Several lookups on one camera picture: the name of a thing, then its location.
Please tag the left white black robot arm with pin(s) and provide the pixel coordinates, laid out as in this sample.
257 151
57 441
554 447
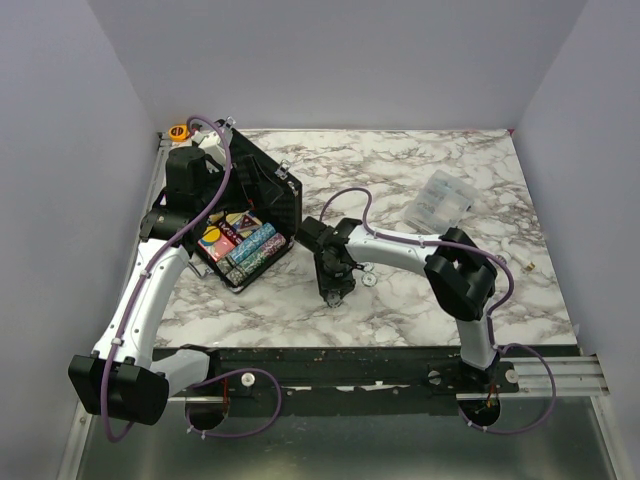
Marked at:
120 379

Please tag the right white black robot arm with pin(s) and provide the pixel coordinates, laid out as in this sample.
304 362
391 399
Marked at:
460 276

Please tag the blue poker chip row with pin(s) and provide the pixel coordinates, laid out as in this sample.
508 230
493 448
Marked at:
249 245

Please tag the black mounting rail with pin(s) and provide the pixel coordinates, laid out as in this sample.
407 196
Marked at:
348 381

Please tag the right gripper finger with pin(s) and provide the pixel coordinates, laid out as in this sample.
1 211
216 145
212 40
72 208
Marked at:
325 295
345 289

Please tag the red playing card deck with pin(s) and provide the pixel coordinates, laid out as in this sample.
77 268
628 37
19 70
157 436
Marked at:
217 250

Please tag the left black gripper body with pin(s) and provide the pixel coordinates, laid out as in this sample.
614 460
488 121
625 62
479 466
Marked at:
234 195

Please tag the purple poker chip row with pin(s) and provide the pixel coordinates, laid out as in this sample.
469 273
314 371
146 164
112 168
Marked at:
262 254

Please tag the clear plastic box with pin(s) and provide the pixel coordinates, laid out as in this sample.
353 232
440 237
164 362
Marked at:
440 204

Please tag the red triangular dealer button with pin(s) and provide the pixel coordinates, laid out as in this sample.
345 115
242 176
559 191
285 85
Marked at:
247 225

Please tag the yellow round button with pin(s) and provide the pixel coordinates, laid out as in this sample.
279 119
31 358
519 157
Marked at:
211 235

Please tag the black poker set case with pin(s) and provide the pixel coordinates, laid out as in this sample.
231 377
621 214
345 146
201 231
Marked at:
285 215

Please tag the orange tape measure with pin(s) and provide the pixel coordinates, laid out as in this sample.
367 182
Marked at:
178 133

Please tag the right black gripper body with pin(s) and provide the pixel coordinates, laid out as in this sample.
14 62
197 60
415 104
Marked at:
330 276

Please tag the aluminium side rail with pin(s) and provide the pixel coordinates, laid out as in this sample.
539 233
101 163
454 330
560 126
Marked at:
119 198

